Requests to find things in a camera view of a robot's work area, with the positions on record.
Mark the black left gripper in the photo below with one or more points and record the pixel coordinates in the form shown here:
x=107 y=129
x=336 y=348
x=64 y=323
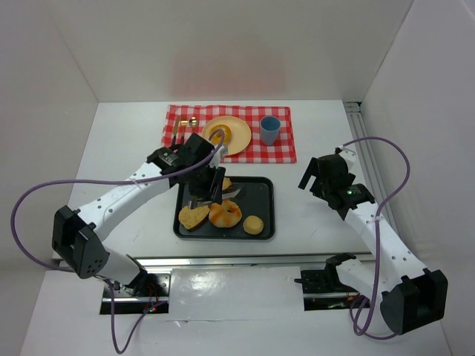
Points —
x=207 y=184

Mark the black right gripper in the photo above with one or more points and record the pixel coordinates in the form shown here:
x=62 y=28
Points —
x=316 y=177

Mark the tan muffin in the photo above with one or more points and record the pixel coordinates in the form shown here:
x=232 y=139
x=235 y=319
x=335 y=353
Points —
x=227 y=184

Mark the tan speckled bread slice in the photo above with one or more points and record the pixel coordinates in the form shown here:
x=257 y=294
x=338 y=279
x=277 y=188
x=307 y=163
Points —
x=191 y=218

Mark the orange glazed donut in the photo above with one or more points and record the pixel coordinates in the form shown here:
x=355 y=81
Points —
x=220 y=133

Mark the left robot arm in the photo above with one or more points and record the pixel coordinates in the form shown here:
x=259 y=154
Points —
x=78 y=235

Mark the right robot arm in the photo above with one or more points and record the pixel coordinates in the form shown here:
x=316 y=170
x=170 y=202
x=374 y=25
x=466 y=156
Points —
x=407 y=293

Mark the orange striped bread roll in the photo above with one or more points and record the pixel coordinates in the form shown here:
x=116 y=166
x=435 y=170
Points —
x=225 y=215

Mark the metal tongs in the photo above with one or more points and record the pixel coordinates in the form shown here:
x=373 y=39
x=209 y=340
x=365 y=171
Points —
x=198 y=202

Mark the black baking tray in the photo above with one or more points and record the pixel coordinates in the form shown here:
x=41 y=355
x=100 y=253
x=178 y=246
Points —
x=255 y=197

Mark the yellow plate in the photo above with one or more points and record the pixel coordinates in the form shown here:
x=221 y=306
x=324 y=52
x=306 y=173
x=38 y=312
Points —
x=241 y=134

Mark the blue cup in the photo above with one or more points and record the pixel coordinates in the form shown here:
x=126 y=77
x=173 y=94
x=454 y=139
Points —
x=270 y=127

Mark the tan round bun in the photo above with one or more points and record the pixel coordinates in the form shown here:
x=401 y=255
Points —
x=253 y=225

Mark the red white checkered cloth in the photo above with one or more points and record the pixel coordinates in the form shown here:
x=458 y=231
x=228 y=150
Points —
x=282 y=151

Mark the gold spoon black handle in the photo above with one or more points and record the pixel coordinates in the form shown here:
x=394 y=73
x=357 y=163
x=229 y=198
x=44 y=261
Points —
x=193 y=122

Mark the gold fork black handle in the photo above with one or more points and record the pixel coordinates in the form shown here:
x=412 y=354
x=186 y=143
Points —
x=183 y=125

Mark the gold knife black handle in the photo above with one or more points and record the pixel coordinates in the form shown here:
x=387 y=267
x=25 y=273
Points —
x=175 y=130

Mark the aluminium rail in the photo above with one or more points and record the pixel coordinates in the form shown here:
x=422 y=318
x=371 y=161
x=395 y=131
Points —
x=365 y=150

